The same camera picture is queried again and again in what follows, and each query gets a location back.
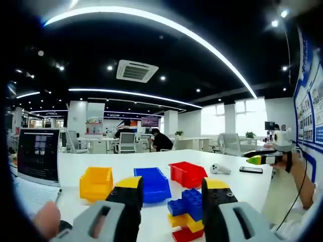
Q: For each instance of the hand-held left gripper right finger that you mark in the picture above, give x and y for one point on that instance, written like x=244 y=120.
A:
x=227 y=216

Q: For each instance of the black computer mouse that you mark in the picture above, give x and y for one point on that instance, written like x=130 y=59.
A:
x=66 y=225

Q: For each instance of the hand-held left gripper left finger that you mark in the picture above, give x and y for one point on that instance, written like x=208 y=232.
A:
x=101 y=221

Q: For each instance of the yellow plastic bin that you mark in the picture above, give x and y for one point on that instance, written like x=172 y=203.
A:
x=96 y=184

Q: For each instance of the red toy block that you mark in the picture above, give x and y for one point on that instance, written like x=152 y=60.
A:
x=186 y=235

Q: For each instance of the silver laptop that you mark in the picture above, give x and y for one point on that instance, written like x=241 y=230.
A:
x=38 y=156

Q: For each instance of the white mesh office chair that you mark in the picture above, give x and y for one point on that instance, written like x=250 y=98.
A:
x=230 y=143
x=75 y=142

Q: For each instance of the blue toy block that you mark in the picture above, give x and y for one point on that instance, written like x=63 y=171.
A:
x=176 y=207
x=193 y=201

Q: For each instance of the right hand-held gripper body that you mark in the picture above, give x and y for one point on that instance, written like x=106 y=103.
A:
x=283 y=141

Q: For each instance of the dark desk monitor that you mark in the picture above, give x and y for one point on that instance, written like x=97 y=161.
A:
x=269 y=125

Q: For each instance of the yellow toy block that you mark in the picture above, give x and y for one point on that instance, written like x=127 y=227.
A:
x=195 y=226
x=179 y=219

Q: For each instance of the ceiling air conditioner vent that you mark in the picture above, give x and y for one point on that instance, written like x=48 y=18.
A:
x=136 y=71

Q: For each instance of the person's right hand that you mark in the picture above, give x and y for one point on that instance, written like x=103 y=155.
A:
x=281 y=164

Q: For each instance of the shelf of colourful toys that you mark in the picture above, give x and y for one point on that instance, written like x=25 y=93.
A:
x=94 y=129

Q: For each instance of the curved ceiling light strip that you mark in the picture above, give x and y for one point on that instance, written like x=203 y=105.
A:
x=161 y=20
x=131 y=93

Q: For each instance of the blue framed wall poster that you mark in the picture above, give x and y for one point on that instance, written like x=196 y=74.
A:
x=309 y=108

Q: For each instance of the person's white garment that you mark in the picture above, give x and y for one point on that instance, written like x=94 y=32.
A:
x=302 y=221

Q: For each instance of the green potted plant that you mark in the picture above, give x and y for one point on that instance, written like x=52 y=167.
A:
x=179 y=133
x=250 y=134

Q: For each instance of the person's left hand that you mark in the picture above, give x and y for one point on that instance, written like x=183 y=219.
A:
x=46 y=219

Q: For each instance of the red plastic bin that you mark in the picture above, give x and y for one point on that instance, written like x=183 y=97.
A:
x=186 y=175

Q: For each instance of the wall screen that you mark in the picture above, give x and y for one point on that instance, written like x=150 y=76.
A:
x=149 y=121

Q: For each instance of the black smartphone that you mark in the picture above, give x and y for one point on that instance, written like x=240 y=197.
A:
x=251 y=170

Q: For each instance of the blue plastic bin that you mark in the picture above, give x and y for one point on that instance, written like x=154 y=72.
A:
x=155 y=184

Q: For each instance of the white handheld controller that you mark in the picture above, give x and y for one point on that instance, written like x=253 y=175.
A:
x=219 y=169

